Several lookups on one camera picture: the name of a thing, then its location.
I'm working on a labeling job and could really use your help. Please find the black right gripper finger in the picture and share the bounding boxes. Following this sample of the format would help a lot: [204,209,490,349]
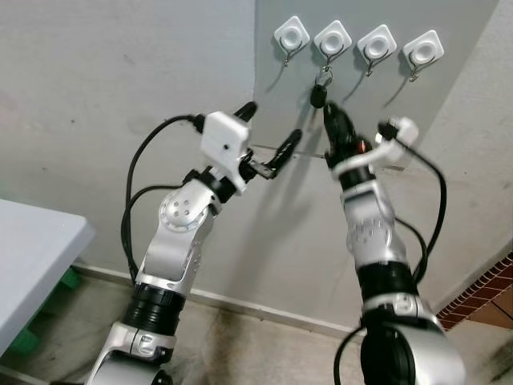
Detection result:
[322,102,354,140]

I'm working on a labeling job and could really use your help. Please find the black head key with ring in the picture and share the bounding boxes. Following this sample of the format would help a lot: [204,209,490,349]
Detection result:
[309,67,335,111]

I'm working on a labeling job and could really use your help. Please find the grey hook board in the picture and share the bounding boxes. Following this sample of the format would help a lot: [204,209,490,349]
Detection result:
[254,0,500,159]

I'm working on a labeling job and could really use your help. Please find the white skirting strip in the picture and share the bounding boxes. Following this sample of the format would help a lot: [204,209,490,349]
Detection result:
[71,263,356,336]

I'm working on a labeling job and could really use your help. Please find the white folding table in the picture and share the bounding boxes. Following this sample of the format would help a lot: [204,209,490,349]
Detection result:
[0,198,96,355]

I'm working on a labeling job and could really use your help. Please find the green plastic stool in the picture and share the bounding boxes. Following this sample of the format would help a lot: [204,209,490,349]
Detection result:
[6,268,82,359]

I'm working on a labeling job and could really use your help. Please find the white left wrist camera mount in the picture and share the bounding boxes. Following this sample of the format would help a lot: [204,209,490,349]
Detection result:
[199,111,252,194]

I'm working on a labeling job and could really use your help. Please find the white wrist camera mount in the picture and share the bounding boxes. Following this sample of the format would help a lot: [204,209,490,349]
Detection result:
[330,117,422,176]
[199,111,252,194]

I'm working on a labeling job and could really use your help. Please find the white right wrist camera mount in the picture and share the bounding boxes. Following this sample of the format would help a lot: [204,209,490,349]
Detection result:
[330,117,422,176]

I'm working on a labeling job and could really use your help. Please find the white adhesive wall hook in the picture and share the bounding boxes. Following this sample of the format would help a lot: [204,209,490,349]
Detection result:
[313,18,353,71]
[402,29,446,83]
[356,23,398,79]
[273,15,311,67]

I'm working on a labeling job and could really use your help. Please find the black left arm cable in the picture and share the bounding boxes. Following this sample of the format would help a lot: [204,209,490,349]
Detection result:
[119,114,208,286]

